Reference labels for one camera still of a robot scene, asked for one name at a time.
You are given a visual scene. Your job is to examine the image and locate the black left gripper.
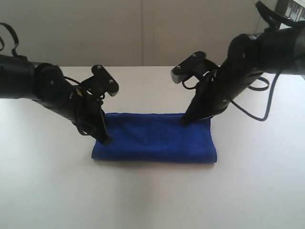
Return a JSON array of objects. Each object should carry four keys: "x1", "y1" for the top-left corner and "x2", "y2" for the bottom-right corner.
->
[{"x1": 68, "y1": 88, "x2": 112, "y2": 145}]

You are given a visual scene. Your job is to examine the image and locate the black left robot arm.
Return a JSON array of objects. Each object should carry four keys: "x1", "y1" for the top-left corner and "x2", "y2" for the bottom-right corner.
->
[{"x1": 0, "y1": 55, "x2": 118, "y2": 144}]

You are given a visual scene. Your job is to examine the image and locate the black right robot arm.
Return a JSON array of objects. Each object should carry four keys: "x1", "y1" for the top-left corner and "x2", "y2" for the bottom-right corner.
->
[{"x1": 180, "y1": 28, "x2": 305, "y2": 125}]

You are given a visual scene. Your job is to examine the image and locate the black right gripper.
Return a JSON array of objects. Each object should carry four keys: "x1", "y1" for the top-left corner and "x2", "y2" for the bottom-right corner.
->
[{"x1": 180, "y1": 71, "x2": 243, "y2": 126}]

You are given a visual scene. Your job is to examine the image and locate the blue towel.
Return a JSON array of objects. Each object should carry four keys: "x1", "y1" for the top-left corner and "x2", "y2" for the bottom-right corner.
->
[{"x1": 91, "y1": 113, "x2": 217, "y2": 164}]

